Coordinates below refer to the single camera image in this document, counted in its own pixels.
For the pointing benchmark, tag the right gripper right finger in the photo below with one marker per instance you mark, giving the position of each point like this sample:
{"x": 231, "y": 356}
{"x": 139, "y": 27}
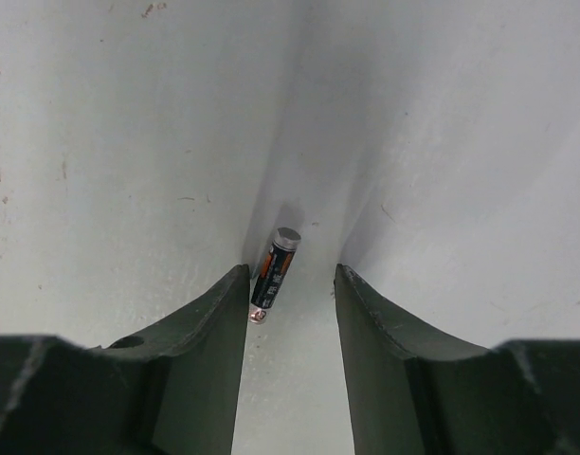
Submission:
{"x": 414, "y": 389}

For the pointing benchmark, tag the black silver battery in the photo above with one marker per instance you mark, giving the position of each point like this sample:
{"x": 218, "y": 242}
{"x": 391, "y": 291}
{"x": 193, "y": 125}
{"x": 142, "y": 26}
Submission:
{"x": 272, "y": 273}

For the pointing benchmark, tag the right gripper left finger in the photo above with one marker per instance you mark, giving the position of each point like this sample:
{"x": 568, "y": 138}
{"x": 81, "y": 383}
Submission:
{"x": 170, "y": 388}

